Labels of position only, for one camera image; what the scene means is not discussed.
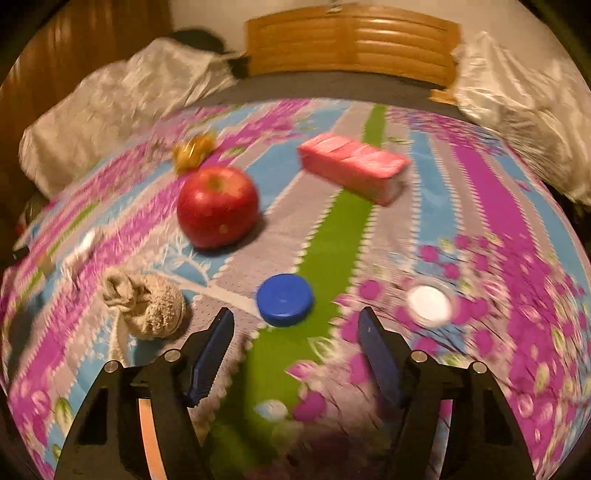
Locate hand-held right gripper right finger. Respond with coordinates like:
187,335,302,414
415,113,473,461
358,307,539,480

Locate wooden wardrobe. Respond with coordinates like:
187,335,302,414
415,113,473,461
0,0,174,125

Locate floral bed cover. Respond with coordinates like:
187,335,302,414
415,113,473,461
0,95,589,480

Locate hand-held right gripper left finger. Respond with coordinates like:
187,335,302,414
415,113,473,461
53,307,236,480

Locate white round lid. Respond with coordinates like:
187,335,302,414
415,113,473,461
405,282,455,328

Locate white satin pillow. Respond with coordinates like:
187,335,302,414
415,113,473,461
18,37,241,197
450,31,591,206

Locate dark cloth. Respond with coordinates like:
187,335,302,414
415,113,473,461
172,28,250,77

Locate beige knitted sock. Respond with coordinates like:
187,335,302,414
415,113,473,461
100,268,188,365

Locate grey bed sheet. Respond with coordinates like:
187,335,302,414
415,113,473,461
203,69,467,114

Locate long pink box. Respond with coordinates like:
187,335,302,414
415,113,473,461
297,133,411,206

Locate wooden bed headboard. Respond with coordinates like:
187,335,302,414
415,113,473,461
245,13,462,88

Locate yellow candy wrapper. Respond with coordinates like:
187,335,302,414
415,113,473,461
172,131,218,175

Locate red apple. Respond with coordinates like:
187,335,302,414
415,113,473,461
177,166,260,251

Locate blue round lid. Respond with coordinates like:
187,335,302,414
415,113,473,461
256,273,315,328

